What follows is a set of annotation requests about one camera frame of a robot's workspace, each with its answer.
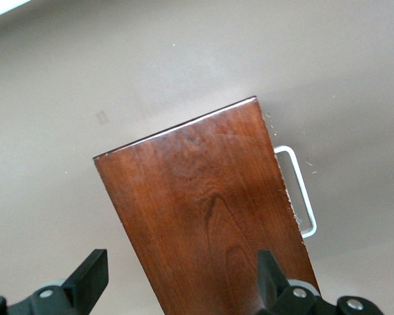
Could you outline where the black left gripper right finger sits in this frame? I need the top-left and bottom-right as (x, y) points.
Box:
(257, 249), (384, 315)

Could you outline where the dark brown wooden cabinet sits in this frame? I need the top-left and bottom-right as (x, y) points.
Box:
(92, 95), (321, 315)

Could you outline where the wooden drawer with white handle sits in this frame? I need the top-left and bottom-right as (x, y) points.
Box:
(273, 144), (317, 239)

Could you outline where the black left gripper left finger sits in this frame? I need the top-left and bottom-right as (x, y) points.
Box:
(0, 249), (110, 315)

